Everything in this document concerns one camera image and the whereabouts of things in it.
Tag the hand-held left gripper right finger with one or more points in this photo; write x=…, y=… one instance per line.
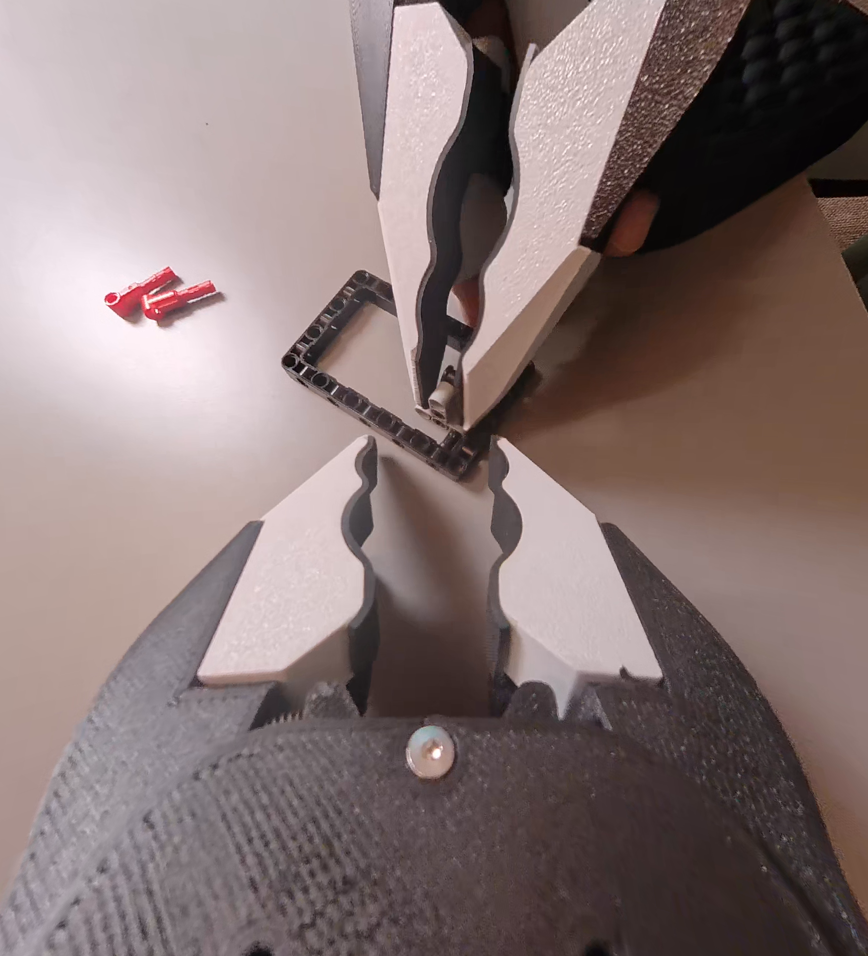
x=576, y=597

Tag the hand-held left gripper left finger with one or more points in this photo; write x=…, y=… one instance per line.
x=292, y=597

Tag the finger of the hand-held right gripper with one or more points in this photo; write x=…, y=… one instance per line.
x=561, y=149
x=419, y=149

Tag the black rectangular lego frame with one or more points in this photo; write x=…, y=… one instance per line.
x=359, y=407

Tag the grey lego connector assembly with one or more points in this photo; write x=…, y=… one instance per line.
x=441, y=399

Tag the red lego axle pin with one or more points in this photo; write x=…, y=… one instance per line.
x=161, y=302

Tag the person's right hand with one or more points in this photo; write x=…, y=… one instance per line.
x=634, y=224

